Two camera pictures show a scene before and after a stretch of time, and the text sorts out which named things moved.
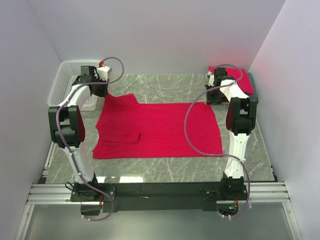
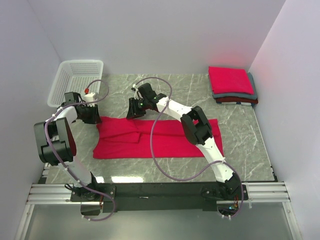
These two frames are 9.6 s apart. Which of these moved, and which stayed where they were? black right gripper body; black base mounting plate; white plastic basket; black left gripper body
Moved: black left gripper body; black right gripper body
Stayed: black base mounting plate; white plastic basket
